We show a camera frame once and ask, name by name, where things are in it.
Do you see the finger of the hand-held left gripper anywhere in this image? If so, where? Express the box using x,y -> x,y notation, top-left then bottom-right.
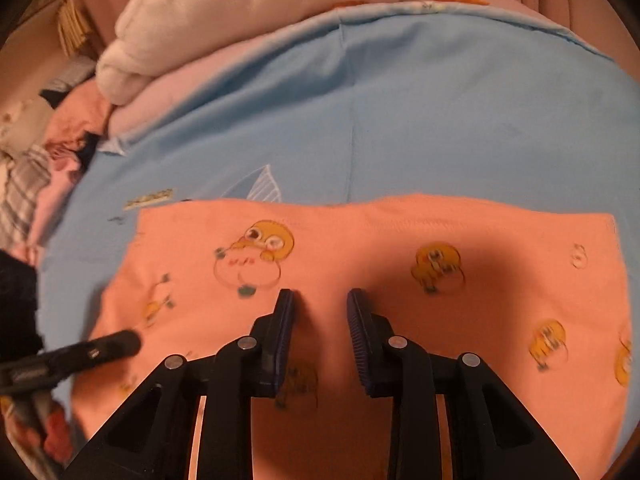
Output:
37,331 -> 142,383

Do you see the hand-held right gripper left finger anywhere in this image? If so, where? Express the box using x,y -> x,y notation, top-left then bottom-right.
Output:
62,288 -> 296,480

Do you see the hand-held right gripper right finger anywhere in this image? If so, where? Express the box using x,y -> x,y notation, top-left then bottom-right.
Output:
346,287 -> 581,480

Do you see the orange cartoon print shirt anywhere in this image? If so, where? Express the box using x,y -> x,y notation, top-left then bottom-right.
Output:
72,194 -> 633,480

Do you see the person's left hand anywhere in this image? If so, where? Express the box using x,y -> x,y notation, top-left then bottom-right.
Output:
42,402 -> 73,463

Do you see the plaid grey cloth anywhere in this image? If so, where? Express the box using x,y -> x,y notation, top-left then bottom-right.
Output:
0,145 -> 53,251

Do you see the light pink garment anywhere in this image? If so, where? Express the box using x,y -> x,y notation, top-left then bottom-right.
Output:
30,155 -> 86,261

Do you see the cream stuffed toy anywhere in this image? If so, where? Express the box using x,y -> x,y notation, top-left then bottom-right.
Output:
0,100 -> 51,151

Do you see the salmon pink garment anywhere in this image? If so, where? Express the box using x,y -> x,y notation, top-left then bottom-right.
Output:
50,90 -> 113,151

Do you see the light blue blanket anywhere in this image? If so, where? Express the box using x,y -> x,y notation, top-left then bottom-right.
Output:
37,2 -> 640,411

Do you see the grey pillow with dark patch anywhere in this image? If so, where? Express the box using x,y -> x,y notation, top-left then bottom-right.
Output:
40,57 -> 98,106

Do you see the yellow tassel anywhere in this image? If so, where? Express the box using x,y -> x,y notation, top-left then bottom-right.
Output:
55,0 -> 96,56

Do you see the white fluffy blanket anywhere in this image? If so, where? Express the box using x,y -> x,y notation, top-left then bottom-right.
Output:
96,0 -> 441,106

